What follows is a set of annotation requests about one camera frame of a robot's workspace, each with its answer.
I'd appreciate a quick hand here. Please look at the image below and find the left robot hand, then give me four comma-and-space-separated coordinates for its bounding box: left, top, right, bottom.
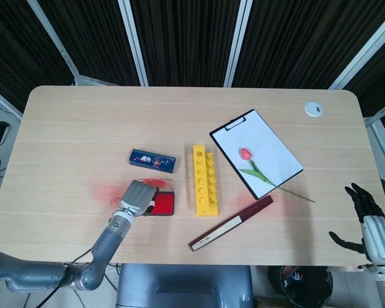
119, 179, 158, 218

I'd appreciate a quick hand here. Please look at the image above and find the black trash bin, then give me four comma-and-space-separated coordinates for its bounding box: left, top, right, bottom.
267, 265, 334, 308

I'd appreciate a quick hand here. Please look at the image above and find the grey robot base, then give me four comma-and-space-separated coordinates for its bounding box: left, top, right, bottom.
115, 263, 255, 308

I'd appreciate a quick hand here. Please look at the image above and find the black clipboard with white paper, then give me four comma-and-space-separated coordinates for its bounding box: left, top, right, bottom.
209, 109, 304, 200

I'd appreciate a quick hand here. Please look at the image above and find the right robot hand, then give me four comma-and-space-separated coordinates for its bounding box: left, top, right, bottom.
328, 182, 385, 269

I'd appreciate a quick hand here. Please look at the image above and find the white cable grommet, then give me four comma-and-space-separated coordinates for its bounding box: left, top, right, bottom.
304, 101, 324, 117

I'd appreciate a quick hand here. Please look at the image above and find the yellow building block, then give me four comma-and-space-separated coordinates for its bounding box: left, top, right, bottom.
191, 144, 220, 217

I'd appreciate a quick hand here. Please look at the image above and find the blue patterned box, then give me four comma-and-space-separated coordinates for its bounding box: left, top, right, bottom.
128, 148, 176, 175

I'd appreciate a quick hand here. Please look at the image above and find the dark red folded fan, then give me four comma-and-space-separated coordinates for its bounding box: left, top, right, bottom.
188, 195, 274, 252

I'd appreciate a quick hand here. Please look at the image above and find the red ink pad case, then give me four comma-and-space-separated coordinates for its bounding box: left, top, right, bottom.
137, 177, 178, 217

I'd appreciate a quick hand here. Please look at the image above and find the artificial red tulip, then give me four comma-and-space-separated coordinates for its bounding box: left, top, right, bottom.
238, 146, 316, 203

